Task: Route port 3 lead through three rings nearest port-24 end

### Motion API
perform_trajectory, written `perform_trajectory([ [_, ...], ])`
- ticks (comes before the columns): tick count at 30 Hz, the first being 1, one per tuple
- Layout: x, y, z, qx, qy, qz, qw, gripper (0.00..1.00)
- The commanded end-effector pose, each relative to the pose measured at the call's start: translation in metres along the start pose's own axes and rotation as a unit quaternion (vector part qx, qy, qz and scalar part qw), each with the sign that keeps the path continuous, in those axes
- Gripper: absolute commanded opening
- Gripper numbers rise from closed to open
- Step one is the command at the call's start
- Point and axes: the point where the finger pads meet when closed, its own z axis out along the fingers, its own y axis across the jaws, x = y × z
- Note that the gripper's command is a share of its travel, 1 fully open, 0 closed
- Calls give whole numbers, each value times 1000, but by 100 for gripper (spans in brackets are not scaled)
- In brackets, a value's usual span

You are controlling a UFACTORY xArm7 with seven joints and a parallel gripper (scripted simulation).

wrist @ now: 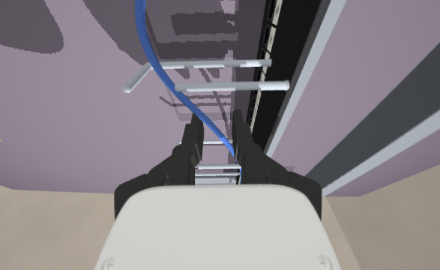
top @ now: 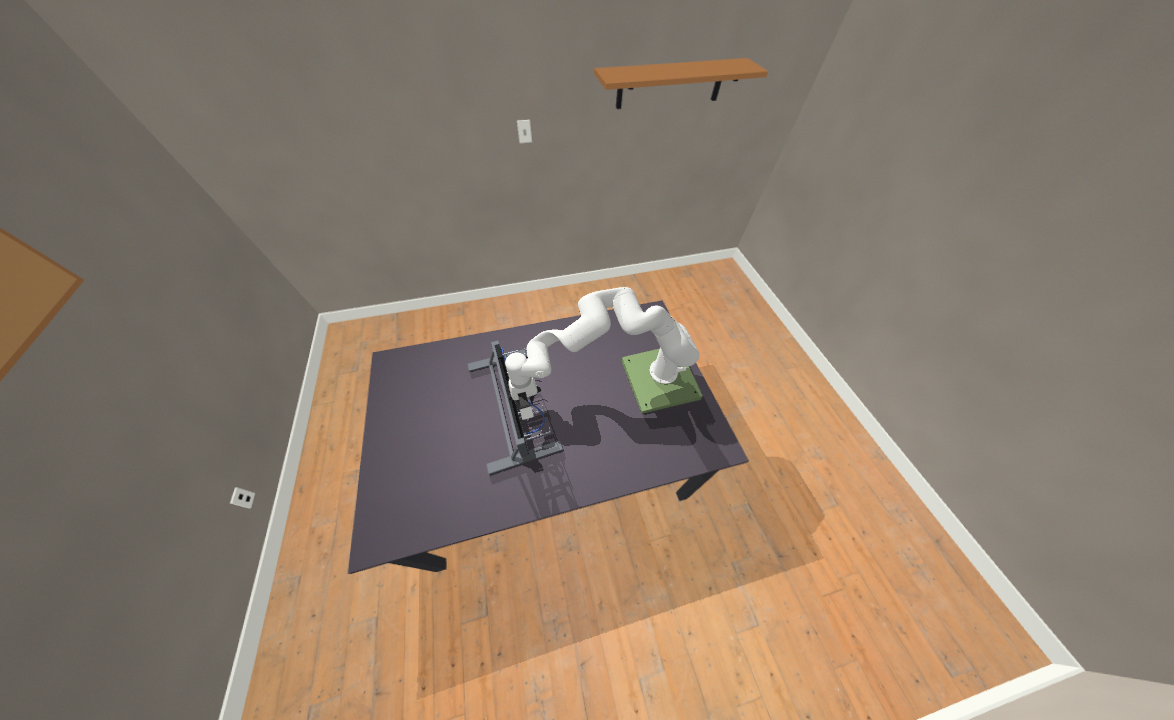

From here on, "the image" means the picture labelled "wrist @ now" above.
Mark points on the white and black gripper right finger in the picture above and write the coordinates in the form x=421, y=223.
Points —
x=256, y=166

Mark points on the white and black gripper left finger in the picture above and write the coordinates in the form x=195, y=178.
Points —
x=177, y=169

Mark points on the grey patch panel rack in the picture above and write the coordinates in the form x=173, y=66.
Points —
x=409, y=113

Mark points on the blue cable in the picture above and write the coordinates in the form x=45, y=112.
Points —
x=144, y=40

